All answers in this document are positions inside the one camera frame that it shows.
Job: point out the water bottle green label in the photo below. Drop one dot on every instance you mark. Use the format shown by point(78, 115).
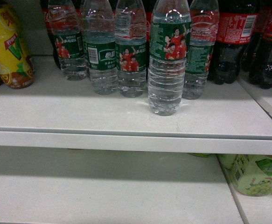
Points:
point(170, 33)

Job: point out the water bottle red players label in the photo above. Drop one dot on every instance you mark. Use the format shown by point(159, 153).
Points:
point(130, 39)

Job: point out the water bottle barcode label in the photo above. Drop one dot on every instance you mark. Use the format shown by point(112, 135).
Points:
point(98, 27)

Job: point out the green grape juice bottle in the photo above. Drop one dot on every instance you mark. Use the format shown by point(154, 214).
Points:
point(251, 174)

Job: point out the white metal shelf board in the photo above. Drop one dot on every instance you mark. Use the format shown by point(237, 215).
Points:
point(54, 112)

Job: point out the white lower shelf board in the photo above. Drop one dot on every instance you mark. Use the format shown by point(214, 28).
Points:
point(63, 186)

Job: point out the cola bottle red label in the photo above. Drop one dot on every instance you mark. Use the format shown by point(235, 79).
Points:
point(236, 23)

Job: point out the water bottle behind front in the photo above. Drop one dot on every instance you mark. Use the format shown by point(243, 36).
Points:
point(204, 28)

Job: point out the yellow lemon tea bottle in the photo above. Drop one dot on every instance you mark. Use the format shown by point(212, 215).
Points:
point(16, 67)

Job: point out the water bottle far left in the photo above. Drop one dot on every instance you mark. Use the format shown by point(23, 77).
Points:
point(65, 27)

